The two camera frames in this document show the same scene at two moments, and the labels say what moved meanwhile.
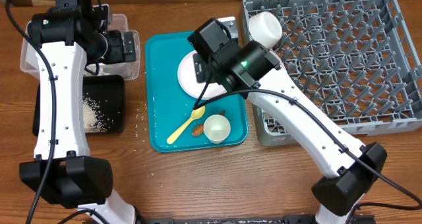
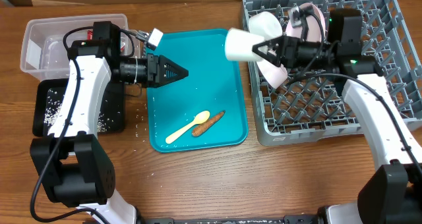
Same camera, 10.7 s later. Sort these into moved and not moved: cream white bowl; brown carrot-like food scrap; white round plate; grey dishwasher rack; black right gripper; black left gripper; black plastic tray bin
Moved: white round plate; black left gripper; black right gripper
Not moved: brown carrot-like food scrap; cream white bowl; grey dishwasher rack; black plastic tray bin
